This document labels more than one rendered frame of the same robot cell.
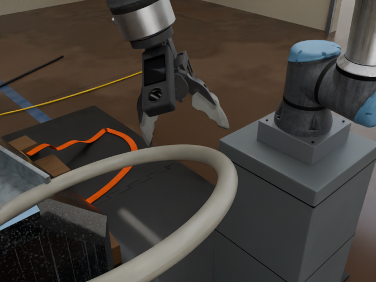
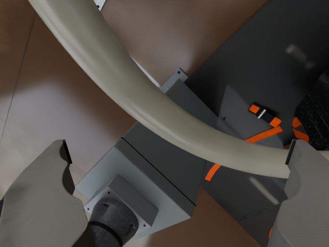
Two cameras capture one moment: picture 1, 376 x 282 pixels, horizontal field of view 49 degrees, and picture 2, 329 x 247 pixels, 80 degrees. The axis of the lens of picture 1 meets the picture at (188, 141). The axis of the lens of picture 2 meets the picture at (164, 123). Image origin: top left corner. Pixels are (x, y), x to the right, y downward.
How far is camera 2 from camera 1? 0.63 m
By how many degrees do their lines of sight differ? 35
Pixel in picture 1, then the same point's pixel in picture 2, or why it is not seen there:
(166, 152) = (243, 149)
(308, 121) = (105, 213)
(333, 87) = not seen: hidden behind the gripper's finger
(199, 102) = (40, 233)
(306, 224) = (133, 129)
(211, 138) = (210, 234)
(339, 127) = (90, 204)
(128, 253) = not seen: hidden behind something
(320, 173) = (110, 164)
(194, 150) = (169, 116)
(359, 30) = not seen: outside the picture
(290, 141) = (128, 198)
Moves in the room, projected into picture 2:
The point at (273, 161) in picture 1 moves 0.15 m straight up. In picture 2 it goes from (145, 183) to (125, 218)
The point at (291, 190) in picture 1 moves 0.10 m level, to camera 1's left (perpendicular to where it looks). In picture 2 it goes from (135, 154) to (160, 158)
